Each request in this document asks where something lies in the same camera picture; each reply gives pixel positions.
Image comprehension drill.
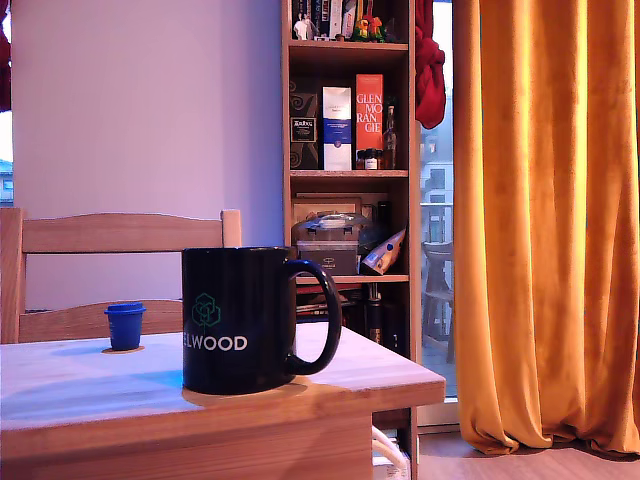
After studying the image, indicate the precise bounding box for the wooden picture frame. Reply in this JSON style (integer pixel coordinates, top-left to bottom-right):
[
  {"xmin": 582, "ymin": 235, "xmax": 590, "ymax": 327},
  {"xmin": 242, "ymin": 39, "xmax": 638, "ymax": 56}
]
[{"xmin": 291, "ymin": 192, "xmax": 390, "ymax": 221}]

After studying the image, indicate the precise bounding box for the gold and blue snack bag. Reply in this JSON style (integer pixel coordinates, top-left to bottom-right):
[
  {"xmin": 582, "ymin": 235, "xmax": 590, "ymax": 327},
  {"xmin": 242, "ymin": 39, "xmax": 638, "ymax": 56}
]
[{"xmin": 360, "ymin": 227, "xmax": 407, "ymax": 277}]

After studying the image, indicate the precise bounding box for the red hanging cloth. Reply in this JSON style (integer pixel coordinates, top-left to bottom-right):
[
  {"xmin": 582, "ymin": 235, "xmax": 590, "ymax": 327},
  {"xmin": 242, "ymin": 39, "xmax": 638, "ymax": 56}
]
[
  {"xmin": 413, "ymin": 0, "xmax": 447, "ymax": 130},
  {"xmin": 0, "ymin": 12, "xmax": 13, "ymax": 112}
]

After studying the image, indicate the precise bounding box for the orange curtain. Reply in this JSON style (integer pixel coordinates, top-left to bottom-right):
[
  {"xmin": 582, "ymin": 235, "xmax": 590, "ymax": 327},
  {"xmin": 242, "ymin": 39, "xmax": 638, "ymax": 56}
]
[{"xmin": 452, "ymin": 0, "xmax": 640, "ymax": 457}]

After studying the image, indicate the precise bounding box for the dark round bowl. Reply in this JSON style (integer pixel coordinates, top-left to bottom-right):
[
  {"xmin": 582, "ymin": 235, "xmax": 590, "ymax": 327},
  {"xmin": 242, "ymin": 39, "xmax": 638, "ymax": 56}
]
[{"xmin": 358, "ymin": 222, "xmax": 390, "ymax": 251}]

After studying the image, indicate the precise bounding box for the balcony chair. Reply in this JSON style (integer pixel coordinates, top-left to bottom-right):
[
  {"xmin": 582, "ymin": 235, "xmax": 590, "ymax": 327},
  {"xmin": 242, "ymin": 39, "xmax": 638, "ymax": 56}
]
[{"xmin": 422, "ymin": 241, "xmax": 455, "ymax": 364}]

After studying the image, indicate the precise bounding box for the white figurine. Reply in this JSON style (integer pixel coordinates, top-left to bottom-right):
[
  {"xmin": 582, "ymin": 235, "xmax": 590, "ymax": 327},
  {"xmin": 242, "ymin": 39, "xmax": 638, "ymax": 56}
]
[{"xmin": 292, "ymin": 12, "xmax": 316, "ymax": 41}]

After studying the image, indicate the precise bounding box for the black Ardbeg box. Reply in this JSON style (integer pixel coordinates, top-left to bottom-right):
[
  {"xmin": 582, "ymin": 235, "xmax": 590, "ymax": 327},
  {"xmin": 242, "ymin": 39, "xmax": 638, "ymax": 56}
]
[{"xmin": 289, "ymin": 77, "xmax": 320, "ymax": 170}]

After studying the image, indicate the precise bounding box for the wooden bookshelf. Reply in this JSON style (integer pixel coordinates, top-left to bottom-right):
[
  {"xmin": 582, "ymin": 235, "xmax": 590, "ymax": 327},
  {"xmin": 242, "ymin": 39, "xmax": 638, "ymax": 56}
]
[{"xmin": 280, "ymin": 0, "xmax": 422, "ymax": 480}]

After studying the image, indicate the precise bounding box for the colourful toy figurine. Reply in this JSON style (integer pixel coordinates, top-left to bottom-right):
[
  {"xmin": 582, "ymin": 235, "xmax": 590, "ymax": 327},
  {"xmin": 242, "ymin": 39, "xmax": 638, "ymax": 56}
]
[{"xmin": 351, "ymin": 14, "xmax": 386, "ymax": 43}]

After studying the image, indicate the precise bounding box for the orange Glenmorangie box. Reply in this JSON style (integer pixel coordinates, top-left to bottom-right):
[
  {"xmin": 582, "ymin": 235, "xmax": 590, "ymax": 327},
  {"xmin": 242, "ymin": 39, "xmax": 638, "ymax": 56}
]
[{"xmin": 355, "ymin": 74, "xmax": 385, "ymax": 170}]

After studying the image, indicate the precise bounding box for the white cable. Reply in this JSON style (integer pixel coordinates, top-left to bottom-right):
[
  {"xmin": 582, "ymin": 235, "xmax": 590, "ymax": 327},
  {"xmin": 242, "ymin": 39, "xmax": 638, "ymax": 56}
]
[{"xmin": 370, "ymin": 424, "xmax": 407, "ymax": 469}]

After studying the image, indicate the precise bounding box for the black mug with ELWOOD print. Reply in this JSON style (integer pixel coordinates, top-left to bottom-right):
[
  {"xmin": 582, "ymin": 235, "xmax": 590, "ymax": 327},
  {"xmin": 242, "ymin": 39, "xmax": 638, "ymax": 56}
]
[{"xmin": 180, "ymin": 245, "xmax": 343, "ymax": 396}]

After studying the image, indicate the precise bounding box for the white book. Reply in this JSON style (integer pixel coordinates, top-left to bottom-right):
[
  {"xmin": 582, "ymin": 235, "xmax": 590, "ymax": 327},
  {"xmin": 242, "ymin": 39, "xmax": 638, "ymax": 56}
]
[{"xmin": 328, "ymin": 0, "xmax": 344, "ymax": 39}]

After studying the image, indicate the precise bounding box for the black flask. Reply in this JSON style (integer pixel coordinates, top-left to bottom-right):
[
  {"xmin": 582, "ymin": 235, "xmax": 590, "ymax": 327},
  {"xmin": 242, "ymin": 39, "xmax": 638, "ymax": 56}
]
[{"xmin": 363, "ymin": 282, "xmax": 384, "ymax": 346}]

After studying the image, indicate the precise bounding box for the wooden chair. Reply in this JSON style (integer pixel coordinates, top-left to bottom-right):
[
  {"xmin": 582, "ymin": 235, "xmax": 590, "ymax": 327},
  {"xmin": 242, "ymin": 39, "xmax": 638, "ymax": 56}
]
[{"xmin": 0, "ymin": 207, "xmax": 243, "ymax": 345}]

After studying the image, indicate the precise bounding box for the blue coffee capsule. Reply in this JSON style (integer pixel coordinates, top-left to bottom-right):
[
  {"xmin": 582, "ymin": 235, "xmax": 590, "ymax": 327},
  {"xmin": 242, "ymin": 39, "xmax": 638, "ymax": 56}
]
[{"xmin": 103, "ymin": 302, "xmax": 148, "ymax": 352}]

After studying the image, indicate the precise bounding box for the black gift box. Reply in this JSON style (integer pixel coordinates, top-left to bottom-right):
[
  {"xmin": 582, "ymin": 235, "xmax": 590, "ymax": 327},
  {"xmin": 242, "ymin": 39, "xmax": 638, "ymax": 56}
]
[{"xmin": 298, "ymin": 248, "xmax": 359, "ymax": 277}]

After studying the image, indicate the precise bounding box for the clear glass bottle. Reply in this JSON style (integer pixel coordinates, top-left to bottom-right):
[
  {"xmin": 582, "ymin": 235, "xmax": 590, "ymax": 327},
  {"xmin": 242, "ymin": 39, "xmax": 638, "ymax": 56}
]
[{"xmin": 382, "ymin": 104, "xmax": 398, "ymax": 170}]

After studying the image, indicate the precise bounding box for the white and blue whisky box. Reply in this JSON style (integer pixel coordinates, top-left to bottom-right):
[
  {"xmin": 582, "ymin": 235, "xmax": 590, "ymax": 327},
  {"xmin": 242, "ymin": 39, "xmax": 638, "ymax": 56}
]
[{"xmin": 321, "ymin": 86, "xmax": 353, "ymax": 171}]

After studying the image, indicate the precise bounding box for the clear plastic lidded container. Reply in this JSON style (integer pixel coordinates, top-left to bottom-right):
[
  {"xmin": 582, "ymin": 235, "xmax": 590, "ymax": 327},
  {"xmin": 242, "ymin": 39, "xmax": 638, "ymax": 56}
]
[{"xmin": 291, "ymin": 211, "xmax": 374, "ymax": 257}]

